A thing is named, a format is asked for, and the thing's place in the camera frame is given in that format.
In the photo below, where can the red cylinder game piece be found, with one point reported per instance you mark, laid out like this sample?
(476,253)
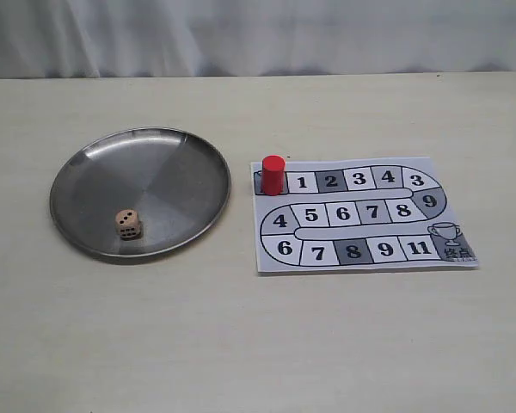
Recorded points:
(272,175)

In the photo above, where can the wooden die with black pips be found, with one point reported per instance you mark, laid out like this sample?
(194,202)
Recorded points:
(127,224)

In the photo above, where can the round stainless steel plate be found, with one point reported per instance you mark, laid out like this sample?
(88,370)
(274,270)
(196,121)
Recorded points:
(178,183)

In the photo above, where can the paper number game board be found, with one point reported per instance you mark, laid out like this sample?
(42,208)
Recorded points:
(366,215)

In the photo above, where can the white curtain backdrop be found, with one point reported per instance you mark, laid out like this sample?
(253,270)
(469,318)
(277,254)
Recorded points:
(253,38)

